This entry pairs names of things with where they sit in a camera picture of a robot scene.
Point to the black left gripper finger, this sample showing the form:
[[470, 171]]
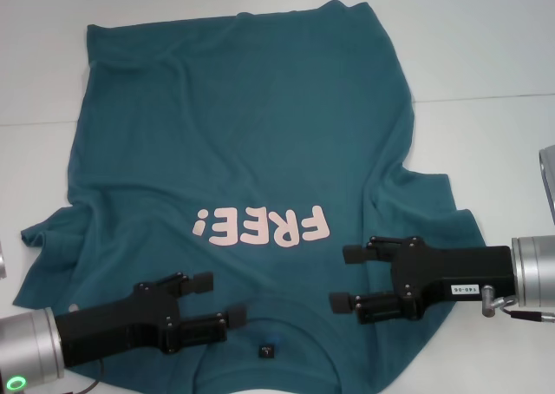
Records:
[[199, 331], [204, 283]]

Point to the teal T-shirt with pink print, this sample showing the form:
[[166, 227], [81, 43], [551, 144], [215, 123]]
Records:
[[260, 129]]

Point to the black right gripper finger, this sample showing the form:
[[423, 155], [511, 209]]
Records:
[[377, 309], [355, 255]]

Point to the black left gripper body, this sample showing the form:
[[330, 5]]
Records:
[[112, 320]]

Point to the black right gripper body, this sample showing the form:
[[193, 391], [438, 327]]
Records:
[[451, 272]]

